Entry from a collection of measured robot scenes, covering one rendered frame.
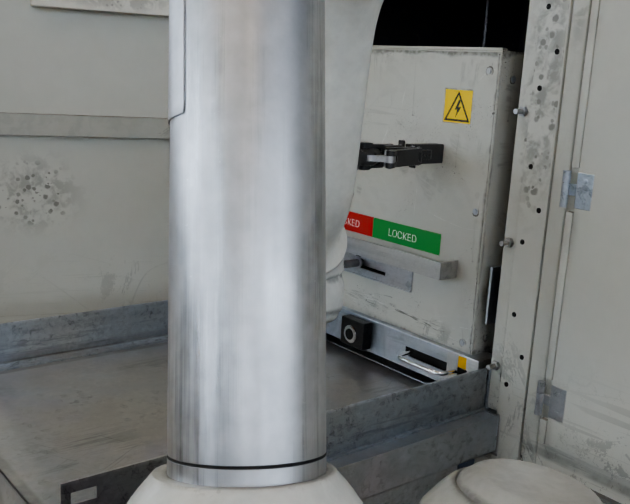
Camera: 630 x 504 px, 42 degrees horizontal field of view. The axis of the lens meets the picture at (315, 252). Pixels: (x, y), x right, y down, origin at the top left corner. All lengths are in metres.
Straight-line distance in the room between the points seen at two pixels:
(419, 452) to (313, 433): 0.70
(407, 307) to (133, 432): 0.51
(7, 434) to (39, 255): 0.55
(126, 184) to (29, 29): 0.33
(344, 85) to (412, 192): 0.56
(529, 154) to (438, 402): 0.38
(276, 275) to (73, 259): 1.22
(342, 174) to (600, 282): 0.42
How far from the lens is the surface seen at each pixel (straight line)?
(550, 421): 1.24
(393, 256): 1.36
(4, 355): 1.47
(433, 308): 1.37
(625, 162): 1.12
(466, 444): 1.28
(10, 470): 1.12
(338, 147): 0.87
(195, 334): 0.49
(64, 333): 1.49
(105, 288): 1.70
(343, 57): 0.83
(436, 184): 1.34
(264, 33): 0.51
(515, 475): 0.61
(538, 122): 1.22
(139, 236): 1.69
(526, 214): 1.23
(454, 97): 1.32
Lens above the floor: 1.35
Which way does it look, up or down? 12 degrees down
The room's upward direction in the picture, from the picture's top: 3 degrees clockwise
